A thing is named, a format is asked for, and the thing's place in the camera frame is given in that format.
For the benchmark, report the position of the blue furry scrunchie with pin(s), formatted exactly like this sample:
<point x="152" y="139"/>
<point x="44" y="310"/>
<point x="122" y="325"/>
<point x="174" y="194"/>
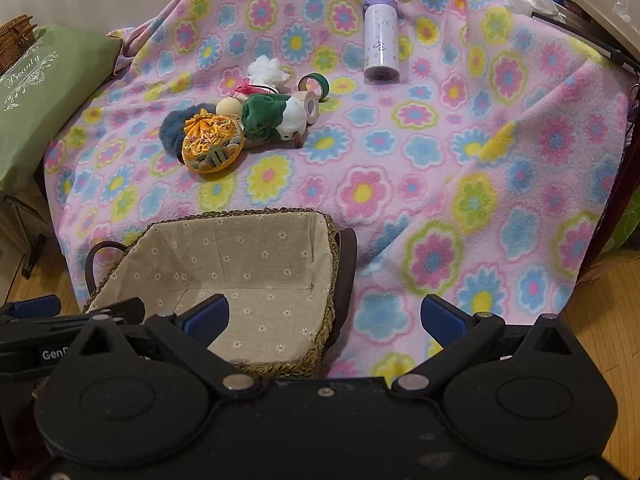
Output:
<point x="171" y="131"/>

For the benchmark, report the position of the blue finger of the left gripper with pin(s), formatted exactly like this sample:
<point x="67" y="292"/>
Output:
<point x="131" y="310"/>
<point x="42" y="307"/>

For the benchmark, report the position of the yellow embroidered silk pouch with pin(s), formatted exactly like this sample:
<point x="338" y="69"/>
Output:
<point x="211" y="142"/>

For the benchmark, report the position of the woven basket with liner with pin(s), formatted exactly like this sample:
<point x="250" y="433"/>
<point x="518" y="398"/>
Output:
<point x="287" y="275"/>

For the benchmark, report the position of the beige tape roll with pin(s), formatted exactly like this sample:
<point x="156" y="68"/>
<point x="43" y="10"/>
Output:
<point x="311" y="105"/>

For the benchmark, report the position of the green tape roll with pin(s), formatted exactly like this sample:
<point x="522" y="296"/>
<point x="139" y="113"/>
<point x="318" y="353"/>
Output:
<point x="315" y="83"/>

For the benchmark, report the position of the grey board edge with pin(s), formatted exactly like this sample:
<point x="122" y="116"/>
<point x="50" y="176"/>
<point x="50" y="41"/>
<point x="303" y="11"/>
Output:
<point x="599" y="28"/>

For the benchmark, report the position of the pink floral fleece blanket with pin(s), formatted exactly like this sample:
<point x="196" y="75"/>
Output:
<point x="479" y="176"/>

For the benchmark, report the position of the brown wicker basket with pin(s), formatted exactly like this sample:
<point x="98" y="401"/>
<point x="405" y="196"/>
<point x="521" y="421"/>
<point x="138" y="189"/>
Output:
<point x="16" y="36"/>

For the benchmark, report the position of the green white plush toy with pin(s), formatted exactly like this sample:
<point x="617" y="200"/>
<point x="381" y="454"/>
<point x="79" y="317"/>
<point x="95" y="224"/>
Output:
<point x="265" y="115"/>

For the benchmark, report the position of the lilac thermos bottle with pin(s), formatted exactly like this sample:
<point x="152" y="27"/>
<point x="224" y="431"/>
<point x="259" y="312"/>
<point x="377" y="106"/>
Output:
<point x="381" y="41"/>

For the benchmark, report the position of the green fabric cushion bag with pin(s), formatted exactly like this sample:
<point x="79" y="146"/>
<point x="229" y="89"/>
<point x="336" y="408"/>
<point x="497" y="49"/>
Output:
<point x="42" y="91"/>

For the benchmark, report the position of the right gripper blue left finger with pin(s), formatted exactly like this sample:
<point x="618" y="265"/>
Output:
<point x="184" y="339"/>

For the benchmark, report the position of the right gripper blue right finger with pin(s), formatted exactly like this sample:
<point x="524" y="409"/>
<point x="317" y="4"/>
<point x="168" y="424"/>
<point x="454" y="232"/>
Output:
<point x="464" y="339"/>

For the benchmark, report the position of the white fluffy plush toy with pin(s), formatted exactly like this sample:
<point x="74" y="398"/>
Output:
<point x="266" y="71"/>

